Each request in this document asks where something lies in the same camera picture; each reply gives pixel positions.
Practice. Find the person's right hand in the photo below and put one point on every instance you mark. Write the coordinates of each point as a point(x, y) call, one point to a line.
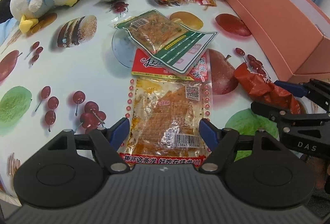
point(320, 169)

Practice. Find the red orange spicy strip packet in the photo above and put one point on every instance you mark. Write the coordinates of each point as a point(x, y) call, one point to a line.
point(164, 111)

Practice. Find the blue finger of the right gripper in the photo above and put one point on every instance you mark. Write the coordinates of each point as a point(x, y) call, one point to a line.
point(298, 90)
point(272, 113)

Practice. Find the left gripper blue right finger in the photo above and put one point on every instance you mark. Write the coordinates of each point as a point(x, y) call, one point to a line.
point(222, 143)

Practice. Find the green white tofu snack packet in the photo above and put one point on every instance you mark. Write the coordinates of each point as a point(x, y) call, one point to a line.
point(174, 46)

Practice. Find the red snack wrapper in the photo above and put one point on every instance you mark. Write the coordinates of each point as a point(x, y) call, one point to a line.
point(262, 89)

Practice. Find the open pink cardboard box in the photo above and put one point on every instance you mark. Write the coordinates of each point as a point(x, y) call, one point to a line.
point(293, 34)

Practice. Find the fruit print tablecloth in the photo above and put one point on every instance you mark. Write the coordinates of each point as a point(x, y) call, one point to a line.
point(53, 74)

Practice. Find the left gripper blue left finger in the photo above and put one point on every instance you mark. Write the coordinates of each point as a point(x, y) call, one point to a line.
point(106, 143)

